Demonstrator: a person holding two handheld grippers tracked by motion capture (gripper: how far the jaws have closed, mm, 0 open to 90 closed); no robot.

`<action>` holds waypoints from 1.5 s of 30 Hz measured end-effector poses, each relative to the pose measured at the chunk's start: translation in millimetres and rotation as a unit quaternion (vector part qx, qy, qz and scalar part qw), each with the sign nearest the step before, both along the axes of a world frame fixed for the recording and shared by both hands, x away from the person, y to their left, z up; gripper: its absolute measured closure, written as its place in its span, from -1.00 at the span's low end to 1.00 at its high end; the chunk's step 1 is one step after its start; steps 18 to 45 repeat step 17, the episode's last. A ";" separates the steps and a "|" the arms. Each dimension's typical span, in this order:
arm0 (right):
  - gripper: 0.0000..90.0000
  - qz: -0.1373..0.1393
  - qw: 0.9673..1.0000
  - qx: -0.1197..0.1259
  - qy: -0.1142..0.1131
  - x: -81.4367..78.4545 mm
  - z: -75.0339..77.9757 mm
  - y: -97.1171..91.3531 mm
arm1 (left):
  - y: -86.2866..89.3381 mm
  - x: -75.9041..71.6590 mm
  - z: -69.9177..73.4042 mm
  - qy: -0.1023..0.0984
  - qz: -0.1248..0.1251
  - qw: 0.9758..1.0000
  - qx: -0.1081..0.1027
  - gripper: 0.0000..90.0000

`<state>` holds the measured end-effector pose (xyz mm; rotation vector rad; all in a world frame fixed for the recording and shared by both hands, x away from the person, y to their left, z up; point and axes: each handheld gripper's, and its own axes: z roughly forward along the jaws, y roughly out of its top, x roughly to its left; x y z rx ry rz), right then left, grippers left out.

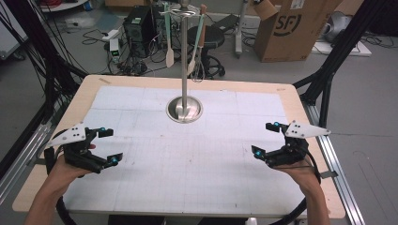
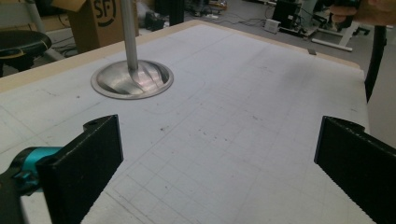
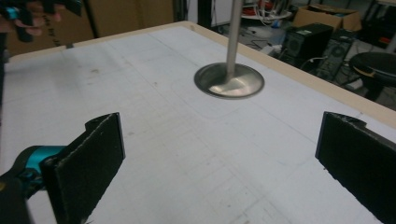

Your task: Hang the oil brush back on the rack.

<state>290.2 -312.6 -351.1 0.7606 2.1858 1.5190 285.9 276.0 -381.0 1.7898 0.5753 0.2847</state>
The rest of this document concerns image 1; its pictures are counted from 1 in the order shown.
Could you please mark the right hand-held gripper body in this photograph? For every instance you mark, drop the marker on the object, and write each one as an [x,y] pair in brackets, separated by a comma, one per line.
[294,150]

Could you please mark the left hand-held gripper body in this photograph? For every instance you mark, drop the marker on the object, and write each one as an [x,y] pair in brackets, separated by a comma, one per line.
[73,137]

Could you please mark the metal utensil stand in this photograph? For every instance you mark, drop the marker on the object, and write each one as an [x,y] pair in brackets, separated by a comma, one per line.
[184,87]

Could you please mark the person's right hand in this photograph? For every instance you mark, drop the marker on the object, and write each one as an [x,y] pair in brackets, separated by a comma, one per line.
[303,173]

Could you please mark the person's left hand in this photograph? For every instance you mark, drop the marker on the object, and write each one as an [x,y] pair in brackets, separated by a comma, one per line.
[67,173]

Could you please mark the black tape strip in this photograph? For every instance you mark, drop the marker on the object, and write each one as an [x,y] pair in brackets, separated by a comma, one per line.
[330,174]

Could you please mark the beige tape piece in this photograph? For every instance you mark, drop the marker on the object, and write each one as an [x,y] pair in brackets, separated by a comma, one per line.
[104,81]

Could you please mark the white grid mat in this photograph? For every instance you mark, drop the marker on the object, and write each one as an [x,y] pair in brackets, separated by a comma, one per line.
[187,175]

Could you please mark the cardboard box black logo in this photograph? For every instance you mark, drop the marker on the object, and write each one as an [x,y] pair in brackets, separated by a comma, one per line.
[291,47]

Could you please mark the white device green display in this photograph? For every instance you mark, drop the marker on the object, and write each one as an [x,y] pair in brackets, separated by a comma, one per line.
[114,47]

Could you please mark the white power strip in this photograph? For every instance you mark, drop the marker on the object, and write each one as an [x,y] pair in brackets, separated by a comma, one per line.
[111,35]

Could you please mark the large black computer tower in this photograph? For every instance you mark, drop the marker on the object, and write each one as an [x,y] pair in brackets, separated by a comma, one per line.
[139,34]

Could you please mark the white stand pole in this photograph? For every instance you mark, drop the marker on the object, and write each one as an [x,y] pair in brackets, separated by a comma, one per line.
[241,28]

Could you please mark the black round stool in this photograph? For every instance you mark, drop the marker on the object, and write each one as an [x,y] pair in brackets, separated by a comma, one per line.
[214,37]

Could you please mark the white floor board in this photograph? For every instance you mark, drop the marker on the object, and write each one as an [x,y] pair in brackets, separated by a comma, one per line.
[359,50]

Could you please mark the slim black computer tower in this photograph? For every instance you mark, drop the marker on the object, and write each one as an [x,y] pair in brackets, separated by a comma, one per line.
[157,31]

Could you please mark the black flat case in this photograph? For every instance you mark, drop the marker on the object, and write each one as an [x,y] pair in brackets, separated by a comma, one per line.
[226,22]

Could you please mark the grey round appliance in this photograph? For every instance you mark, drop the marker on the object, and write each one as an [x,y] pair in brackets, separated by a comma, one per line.
[339,25]

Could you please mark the round white table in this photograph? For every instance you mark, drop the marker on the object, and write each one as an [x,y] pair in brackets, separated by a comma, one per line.
[62,7]

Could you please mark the black metal frame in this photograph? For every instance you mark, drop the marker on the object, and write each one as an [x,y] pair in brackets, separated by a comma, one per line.
[344,40]
[50,93]

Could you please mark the aluminium rail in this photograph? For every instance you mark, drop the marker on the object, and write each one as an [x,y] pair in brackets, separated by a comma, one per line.
[347,200]
[22,159]

